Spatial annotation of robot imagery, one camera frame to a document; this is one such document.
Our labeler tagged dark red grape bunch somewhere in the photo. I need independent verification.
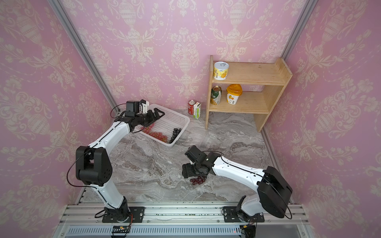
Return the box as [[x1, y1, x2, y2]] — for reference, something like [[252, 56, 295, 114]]
[[190, 176, 207, 185]]

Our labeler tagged green drink can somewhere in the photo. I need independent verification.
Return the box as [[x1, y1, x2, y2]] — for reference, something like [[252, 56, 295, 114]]
[[210, 86, 222, 105]]

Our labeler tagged green white carton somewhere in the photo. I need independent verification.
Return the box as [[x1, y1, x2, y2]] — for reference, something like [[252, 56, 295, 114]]
[[193, 102, 201, 119]]

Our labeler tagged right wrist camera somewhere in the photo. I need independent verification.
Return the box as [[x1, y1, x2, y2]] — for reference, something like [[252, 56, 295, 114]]
[[185, 145, 206, 163]]

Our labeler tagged red soda can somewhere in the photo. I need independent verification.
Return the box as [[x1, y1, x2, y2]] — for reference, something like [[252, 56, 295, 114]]
[[188, 100, 196, 115]]

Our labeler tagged wooden shelf unit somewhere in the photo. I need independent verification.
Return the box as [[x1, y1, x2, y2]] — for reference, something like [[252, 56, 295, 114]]
[[205, 56, 293, 132]]

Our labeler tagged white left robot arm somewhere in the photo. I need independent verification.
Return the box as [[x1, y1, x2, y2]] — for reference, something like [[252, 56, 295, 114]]
[[75, 108, 165, 223]]

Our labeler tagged aluminium rail frame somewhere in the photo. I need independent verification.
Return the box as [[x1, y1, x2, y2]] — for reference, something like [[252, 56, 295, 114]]
[[53, 201, 314, 238]]

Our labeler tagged yellow can white lid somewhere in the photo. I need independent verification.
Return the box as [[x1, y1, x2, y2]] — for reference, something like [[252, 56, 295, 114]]
[[213, 61, 229, 81]]

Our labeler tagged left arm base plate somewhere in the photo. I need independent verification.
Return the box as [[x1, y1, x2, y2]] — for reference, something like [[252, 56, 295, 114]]
[[102, 206, 145, 223]]

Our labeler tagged yellow lidded cup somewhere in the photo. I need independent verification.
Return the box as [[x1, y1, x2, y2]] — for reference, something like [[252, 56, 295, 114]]
[[226, 84, 243, 105]]

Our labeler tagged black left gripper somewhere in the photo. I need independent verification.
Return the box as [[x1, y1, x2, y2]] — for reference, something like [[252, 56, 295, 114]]
[[135, 107, 165, 127]]

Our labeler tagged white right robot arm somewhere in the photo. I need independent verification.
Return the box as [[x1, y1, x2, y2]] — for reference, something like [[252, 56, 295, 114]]
[[182, 152, 292, 220]]

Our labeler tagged light red grape bunch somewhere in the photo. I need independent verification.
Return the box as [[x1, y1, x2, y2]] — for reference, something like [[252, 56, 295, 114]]
[[142, 124, 168, 143]]

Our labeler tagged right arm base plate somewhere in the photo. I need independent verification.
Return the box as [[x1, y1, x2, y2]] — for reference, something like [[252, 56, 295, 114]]
[[222, 206, 265, 223]]

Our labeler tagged black grape bunch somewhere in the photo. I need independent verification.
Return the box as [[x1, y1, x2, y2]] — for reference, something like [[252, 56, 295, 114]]
[[169, 128, 182, 144]]

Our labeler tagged white perforated plastic basket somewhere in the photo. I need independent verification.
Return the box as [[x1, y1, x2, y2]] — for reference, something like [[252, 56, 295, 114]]
[[136, 104, 190, 147]]

